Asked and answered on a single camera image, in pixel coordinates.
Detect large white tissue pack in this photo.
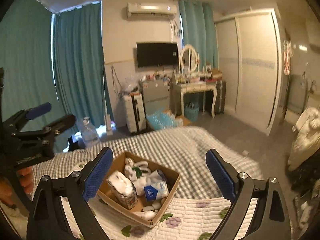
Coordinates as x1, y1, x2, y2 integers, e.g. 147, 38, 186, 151
106, 170, 137, 210

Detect white green plush loop toy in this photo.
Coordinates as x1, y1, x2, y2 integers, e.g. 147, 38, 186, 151
124, 158, 151, 182

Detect blue small tissue pack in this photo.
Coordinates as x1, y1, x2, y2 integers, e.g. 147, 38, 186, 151
143, 181, 169, 202

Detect white fluffy sock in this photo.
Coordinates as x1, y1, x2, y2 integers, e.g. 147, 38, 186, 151
133, 169, 168, 196

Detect person's hand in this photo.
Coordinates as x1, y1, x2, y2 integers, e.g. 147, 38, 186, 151
0, 166, 33, 206

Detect clear water jug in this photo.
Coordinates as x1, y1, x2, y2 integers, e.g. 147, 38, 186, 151
76, 117, 100, 148

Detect teal window curtain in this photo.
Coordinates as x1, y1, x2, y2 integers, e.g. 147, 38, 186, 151
0, 0, 115, 153

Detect white floral quilt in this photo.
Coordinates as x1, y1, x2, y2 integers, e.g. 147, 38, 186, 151
60, 162, 259, 240

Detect white suitcase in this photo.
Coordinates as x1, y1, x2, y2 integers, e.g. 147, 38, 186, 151
123, 94, 146, 133

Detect white clothes pile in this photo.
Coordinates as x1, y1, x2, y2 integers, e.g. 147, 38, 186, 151
287, 107, 319, 172

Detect brown cardboard box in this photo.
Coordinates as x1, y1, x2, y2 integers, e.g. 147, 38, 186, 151
97, 151, 180, 228

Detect white rolled socks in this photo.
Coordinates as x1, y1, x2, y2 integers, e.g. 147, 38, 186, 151
133, 198, 167, 221

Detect blue bubble wrap bag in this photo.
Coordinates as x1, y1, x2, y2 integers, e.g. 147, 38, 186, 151
146, 110, 184, 131

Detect grey checked bed cover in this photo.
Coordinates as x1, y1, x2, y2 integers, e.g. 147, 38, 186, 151
33, 126, 263, 199

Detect silver mini fridge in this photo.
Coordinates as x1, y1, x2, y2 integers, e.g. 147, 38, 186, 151
139, 79, 170, 115

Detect dark grey suitcase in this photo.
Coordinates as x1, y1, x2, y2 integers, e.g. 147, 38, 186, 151
214, 80, 226, 114

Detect blue laundry basket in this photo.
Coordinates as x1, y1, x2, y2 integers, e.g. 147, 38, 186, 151
184, 102, 200, 122

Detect grey washing machine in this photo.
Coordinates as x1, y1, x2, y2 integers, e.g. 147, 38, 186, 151
287, 74, 309, 114

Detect white air conditioner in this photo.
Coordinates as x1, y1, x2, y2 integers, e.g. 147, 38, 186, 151
127, 3, 177, 18

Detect white dressing table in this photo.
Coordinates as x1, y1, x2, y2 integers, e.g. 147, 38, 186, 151
171, 81, 218, 119

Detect oval vanity mirror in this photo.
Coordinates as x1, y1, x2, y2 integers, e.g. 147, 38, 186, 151
178, 44, 200, 73

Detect hanging pink white garment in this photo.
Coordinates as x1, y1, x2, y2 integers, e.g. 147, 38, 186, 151
283, 40, 293, 76

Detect white louvred wardrobe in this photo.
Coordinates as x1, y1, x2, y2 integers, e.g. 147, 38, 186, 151
215, 8, 283, 135

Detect teal curtain by wardrobe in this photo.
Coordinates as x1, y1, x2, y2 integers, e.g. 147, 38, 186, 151
178, 0, 218, 69

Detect black wall television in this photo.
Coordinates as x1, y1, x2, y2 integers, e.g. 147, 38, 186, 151
136, 42, 178, 68

